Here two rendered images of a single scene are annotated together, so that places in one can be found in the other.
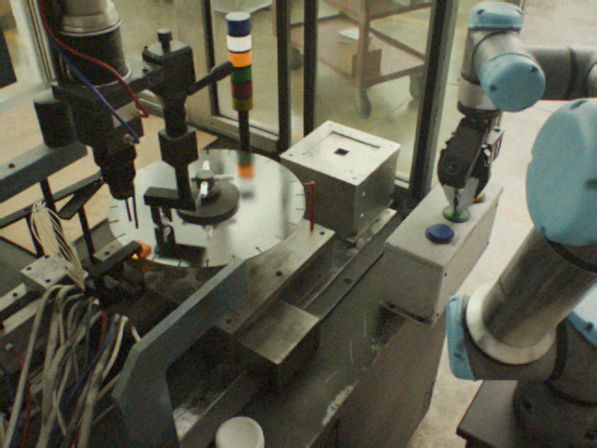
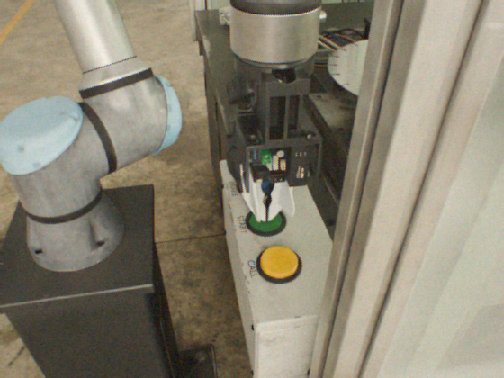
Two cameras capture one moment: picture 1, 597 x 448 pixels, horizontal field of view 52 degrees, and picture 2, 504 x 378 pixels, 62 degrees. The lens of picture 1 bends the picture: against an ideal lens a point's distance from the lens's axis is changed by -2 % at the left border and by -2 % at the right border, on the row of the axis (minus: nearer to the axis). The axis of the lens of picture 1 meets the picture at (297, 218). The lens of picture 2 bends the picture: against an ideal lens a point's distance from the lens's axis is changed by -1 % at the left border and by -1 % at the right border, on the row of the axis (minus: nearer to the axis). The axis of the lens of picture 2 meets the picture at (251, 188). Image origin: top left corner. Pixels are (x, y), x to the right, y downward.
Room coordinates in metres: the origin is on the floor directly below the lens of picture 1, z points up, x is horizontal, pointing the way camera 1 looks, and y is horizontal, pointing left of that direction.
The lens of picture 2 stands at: (1.13, -0.56, 1.25)
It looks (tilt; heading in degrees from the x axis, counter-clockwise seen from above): 39 degrees down; 135
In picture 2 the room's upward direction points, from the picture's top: straight up
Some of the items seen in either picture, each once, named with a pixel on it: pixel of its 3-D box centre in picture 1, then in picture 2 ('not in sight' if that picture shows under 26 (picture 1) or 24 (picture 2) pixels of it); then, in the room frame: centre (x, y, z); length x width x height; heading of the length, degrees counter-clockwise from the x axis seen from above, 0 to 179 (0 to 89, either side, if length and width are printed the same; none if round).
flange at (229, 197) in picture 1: (206, 194); not in sight; (0.85, 0.15, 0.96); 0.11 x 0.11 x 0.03
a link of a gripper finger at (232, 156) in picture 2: (476, 174); (247, 157); (0.87, -0.30, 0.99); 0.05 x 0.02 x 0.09; 55
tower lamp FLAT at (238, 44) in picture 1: (239, 40); not in sight; (1.15, 0.11, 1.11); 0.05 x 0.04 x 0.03; 55
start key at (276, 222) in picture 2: (455, 217); (265, 225); (0.88, -0.28, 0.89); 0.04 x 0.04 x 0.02
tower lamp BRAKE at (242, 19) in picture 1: (238, 23); not in sight; (1.15, 0.11, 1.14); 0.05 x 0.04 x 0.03; 55
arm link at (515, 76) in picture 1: (520, 73); not in sight; (0.79, -0.30, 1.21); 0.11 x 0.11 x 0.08; 88
